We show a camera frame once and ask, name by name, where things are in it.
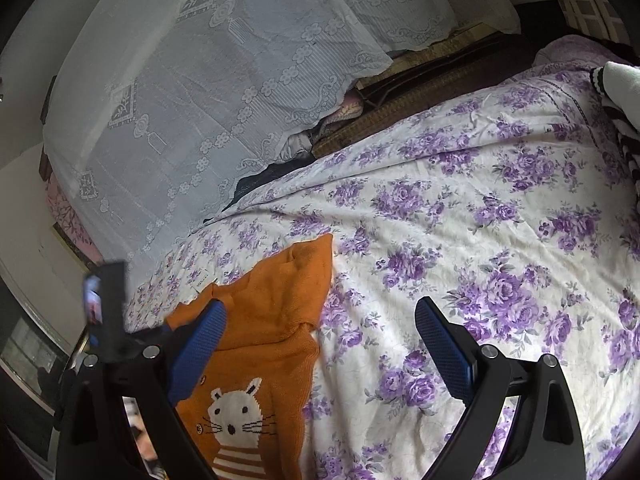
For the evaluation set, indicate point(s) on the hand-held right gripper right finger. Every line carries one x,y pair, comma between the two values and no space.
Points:
445,355

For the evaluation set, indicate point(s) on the pink folded cloth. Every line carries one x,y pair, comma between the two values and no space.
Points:
346,107

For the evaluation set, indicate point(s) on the purple floral bed sheet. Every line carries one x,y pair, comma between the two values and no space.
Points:
450,210

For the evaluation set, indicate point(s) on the dark cloth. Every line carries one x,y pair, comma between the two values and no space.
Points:
260,182

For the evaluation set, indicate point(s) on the orange rabbit knit sweater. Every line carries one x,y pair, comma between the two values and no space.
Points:
280,310

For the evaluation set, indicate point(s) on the white folded cloth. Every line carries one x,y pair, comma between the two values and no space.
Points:
296,145

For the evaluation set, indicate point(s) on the white lace cover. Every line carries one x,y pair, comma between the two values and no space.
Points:
200,110

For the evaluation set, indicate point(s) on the black white striped cloth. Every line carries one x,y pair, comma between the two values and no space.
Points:
625,85

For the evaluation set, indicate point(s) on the brown woven blanket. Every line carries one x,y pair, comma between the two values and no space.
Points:
425,75

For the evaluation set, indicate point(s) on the sliding glass window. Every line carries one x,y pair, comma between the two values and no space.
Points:
30,350

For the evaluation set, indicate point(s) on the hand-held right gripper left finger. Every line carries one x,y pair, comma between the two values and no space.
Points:
200,345

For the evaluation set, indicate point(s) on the purple floral pillow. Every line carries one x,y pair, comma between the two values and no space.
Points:
575,50

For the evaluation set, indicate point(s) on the pink floral quilt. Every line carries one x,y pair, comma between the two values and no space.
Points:
65,215

